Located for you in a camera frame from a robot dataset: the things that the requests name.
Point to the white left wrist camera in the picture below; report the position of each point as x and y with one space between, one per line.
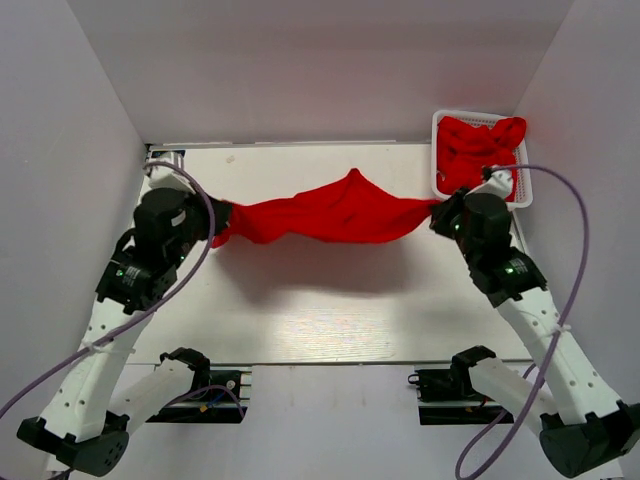
161 176

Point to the white plastic basket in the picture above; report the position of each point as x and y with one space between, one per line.
523 195

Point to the red t-shirts in basket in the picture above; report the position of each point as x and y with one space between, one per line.
463 150

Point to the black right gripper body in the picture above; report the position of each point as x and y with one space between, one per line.
444 215

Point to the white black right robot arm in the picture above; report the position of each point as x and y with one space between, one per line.
580 421

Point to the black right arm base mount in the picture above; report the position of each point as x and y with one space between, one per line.
444 401

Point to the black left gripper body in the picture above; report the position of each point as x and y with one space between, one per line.
215 216

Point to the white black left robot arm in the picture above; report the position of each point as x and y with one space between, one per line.
86 426

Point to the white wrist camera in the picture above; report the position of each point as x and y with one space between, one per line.
498 182
161 176

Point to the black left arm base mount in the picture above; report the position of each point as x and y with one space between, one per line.
220 396

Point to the red t-shirt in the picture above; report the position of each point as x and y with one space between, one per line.
350 210

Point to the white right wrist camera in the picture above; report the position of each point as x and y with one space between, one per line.
498 182

